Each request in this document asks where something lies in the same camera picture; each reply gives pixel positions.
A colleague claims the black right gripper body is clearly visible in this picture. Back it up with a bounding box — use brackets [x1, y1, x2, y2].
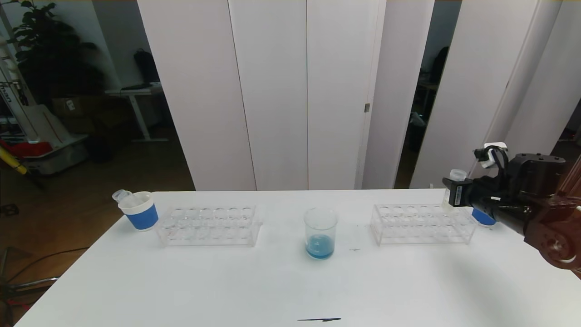
[448, 178, 506, 221]

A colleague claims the test tube with yellow pigment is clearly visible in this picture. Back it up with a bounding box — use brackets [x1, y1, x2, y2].
[441, 169, 468, 214]

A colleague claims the test tube with red pigment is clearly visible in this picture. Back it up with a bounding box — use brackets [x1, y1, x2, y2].
[112, 189, 136, 205]

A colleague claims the clear plastic test tube rack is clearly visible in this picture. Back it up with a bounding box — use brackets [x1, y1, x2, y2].
[370, 203, 477, 245]
[157, 204, 264, 247]

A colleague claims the clear glass beaker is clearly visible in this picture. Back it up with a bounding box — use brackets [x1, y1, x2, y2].
[303, 207, 339, 260]

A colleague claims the blue white paper cup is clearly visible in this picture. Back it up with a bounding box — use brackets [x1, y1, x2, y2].
[471, 209, 497, 226]
[118, 191, 159, 231]

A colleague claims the white folding screen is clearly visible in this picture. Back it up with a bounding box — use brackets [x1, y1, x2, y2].
[138, 0, 434, 191]
[409, 0, 581, 189]

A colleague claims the black backpack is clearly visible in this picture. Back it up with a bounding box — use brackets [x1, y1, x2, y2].
[134, 49, 161, 84]

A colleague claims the white desk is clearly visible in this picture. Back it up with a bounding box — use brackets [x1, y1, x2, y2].
[105, 84, 169, 144]

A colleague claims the brown cardboard box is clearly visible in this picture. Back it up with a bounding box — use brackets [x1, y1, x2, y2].
[51, 95, 109, 120]

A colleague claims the white machine base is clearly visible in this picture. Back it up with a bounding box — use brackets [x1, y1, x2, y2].
[23, 104, 90, 175]

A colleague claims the dark green potted plant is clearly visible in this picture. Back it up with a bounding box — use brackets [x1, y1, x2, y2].
[9, 0, 105, 107]

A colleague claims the red plastic object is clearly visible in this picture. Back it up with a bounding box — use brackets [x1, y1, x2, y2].
[0, 140, 53, 159]

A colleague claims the yellow pole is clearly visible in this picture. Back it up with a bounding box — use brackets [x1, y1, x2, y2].
[0, 145, 29, 176]

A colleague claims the white banner stand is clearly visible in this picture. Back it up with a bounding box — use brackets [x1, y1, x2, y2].
[0, 36, 39, 144]

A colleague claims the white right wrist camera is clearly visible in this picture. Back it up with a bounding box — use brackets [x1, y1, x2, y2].
[474, 143, 508, 169]

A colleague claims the black right camera cable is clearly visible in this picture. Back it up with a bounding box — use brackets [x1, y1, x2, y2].
[492, 148, 511, 182]

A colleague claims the black floor cable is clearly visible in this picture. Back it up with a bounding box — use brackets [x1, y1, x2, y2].
[0, 247, 90, 291]

